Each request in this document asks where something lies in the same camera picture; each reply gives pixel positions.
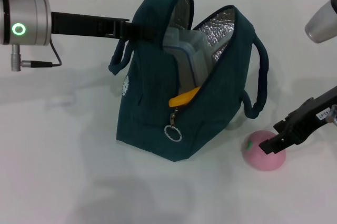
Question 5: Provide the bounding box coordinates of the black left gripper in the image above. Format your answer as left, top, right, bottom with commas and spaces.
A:
49, 11, 159, 43

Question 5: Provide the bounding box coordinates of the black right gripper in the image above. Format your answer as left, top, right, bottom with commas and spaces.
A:
259, 84, 337, 155

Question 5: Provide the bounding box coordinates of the pink toy peach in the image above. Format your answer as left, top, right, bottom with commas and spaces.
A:
242, 130, 287, 172

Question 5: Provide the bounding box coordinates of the clear box with blue lid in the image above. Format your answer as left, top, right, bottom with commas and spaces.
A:
162, 25, 212, 96

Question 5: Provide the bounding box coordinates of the dark teal insulated bag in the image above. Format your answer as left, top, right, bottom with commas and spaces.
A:
108, 0, 270, 162

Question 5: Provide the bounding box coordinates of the yellow banana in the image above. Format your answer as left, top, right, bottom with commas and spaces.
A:
168, 86, 202, 109

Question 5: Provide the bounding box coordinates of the right arm cable with plug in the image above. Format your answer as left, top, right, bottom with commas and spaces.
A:
325, 104, 337, 126

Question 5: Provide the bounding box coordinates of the arm cable with plug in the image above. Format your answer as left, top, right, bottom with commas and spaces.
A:
9, 41, 63, 73
325, 104, 337, 126

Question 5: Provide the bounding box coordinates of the left arm cable with plug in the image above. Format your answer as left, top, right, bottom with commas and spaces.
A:
9, 41, 63, 73

